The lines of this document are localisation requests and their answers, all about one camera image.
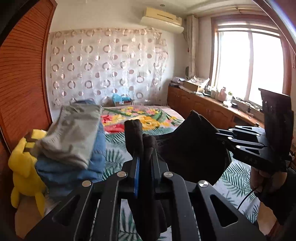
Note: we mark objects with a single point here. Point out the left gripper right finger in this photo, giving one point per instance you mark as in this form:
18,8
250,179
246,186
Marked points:
198,211

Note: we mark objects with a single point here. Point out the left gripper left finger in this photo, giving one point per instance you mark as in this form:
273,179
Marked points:
91,211

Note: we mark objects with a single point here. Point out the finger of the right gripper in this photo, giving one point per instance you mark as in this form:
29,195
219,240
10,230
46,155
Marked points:
224,141
223,133

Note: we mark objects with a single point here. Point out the black pants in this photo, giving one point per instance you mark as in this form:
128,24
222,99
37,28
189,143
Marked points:
191,151

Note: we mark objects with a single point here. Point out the person's right hand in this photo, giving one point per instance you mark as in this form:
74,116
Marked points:
261,181

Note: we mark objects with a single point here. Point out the wooden sideboard cabinet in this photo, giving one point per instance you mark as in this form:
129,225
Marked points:
214,111

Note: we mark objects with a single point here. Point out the pink bottle on cabinet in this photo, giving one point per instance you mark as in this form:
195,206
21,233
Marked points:
222,96

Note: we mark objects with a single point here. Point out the folded blue jeans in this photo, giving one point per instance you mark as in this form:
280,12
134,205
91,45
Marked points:
61,178

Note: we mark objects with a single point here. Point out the cardboard box on cabinet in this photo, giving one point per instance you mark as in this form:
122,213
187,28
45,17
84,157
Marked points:
194,87

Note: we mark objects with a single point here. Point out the yellow plush toy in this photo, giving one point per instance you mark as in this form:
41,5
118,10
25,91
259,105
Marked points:
25,178

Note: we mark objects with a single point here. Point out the floral blanket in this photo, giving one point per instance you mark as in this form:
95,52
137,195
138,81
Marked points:
155,120

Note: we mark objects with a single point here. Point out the folded grey pants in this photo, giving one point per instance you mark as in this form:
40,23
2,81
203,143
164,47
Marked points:
70,139

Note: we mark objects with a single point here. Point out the beige side curtain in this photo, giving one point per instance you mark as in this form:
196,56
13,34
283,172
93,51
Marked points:
192,41

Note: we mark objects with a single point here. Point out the blue toy on box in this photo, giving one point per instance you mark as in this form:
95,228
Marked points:
121,100

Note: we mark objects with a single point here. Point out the white air conditioner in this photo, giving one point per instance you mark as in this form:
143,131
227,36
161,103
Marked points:
162,20

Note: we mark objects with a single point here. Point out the circle pattern curtain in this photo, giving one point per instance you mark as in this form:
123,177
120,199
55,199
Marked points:
100,63

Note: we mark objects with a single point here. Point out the wooden sliding wardrobe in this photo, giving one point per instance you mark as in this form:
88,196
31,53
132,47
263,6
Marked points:
24,36

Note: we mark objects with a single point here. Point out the window with wooden frame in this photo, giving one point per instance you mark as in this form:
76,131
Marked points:
249,53

